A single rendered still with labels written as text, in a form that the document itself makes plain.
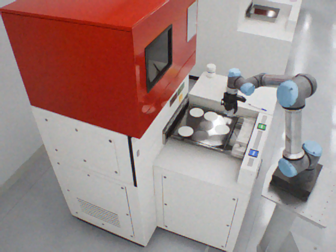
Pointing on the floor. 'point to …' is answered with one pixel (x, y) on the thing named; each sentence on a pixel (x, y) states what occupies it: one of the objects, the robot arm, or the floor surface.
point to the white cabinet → (199, 209)
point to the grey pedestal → (284, 235)
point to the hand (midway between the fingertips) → (231, 115)
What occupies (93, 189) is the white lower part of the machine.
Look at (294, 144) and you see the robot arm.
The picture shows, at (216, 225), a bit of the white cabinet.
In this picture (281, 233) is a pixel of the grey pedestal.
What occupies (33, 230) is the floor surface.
